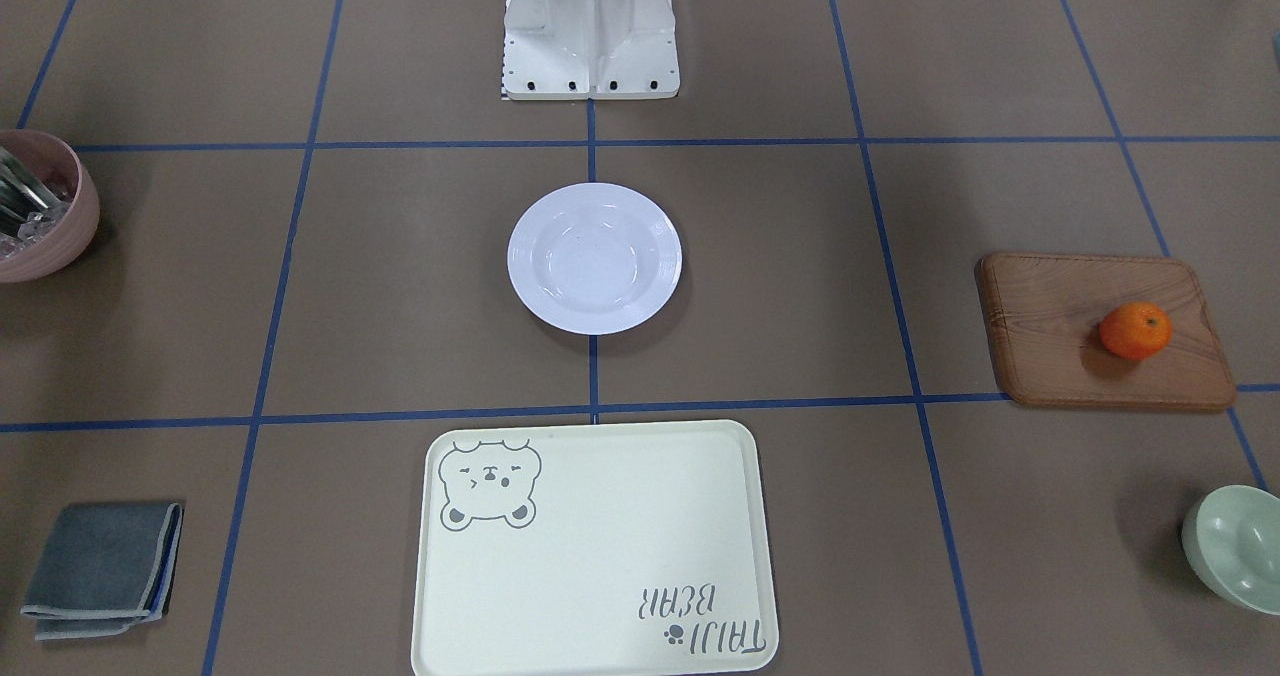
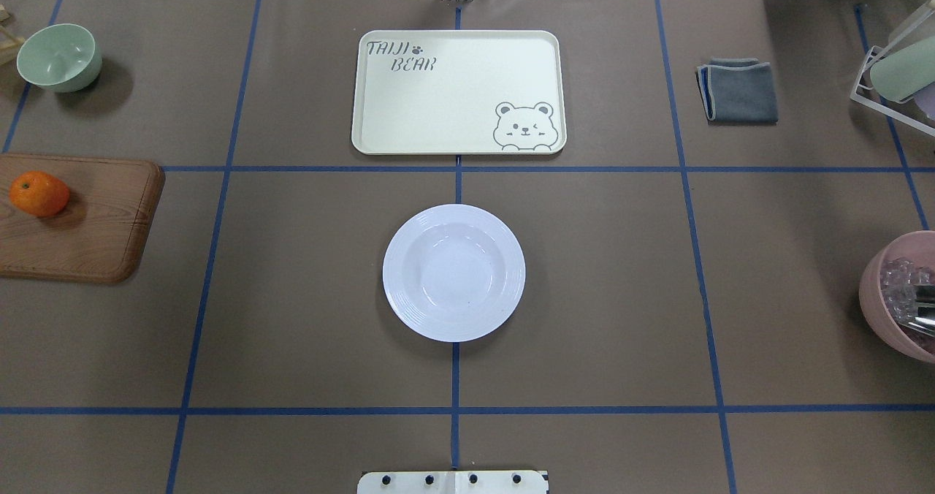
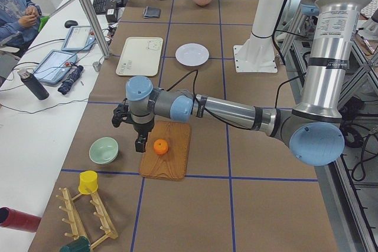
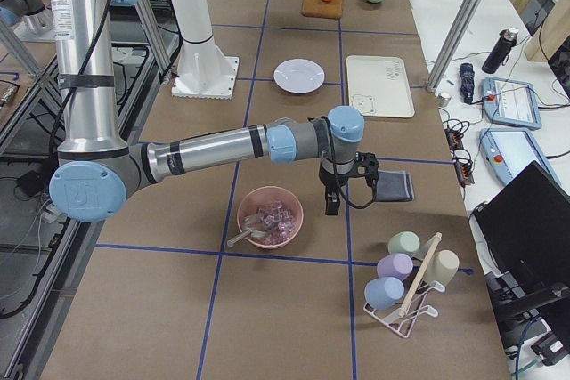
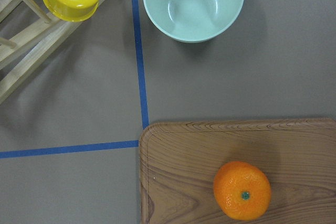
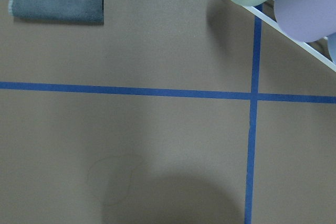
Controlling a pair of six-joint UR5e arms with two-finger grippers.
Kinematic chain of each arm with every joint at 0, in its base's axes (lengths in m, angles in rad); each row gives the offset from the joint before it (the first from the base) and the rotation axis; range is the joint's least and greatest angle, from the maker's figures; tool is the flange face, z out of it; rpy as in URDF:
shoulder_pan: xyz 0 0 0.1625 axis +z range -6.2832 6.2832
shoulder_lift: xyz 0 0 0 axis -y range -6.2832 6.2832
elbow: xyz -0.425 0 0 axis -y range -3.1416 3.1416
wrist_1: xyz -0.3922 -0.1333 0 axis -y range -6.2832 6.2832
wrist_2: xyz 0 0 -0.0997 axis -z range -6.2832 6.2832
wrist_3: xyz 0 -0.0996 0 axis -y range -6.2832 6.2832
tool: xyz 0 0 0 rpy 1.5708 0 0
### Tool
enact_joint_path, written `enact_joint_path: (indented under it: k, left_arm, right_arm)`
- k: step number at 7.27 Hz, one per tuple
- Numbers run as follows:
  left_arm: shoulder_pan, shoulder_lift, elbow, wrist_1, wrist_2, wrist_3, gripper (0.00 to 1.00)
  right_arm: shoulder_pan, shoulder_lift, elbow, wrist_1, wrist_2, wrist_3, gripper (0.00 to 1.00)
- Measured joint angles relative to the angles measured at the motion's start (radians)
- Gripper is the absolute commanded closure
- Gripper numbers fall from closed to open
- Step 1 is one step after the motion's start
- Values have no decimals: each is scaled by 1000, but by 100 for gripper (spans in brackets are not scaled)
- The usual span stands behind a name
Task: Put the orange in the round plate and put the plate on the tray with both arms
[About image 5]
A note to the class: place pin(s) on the wooden dish rack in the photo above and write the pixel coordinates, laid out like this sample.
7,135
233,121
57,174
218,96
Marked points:
33,44

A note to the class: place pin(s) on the pale green bowl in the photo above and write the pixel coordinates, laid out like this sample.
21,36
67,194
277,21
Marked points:
192,21

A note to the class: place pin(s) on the brown wooden tray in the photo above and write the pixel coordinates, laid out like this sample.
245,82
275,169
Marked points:
178,162

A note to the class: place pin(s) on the orange mandarin fruit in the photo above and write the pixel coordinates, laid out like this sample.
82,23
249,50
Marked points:
242,191

